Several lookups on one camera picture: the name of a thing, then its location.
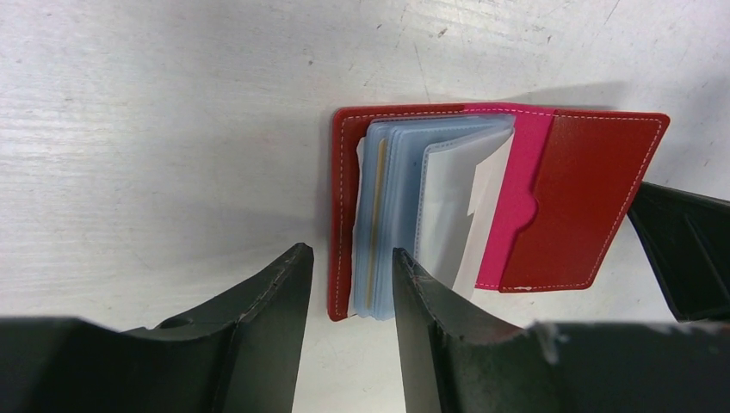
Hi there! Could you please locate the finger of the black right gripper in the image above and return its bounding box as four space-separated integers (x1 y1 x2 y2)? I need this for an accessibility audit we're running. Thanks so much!
628 182 729 322

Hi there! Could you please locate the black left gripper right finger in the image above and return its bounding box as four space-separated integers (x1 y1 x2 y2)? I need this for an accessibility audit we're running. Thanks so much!
393 249 729 412

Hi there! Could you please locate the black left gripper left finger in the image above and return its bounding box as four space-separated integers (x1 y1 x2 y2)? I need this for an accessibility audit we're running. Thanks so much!
1 243 314 412

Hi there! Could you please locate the red leather card holder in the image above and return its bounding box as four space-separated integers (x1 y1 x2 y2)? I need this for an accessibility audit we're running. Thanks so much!
327 102 670 322

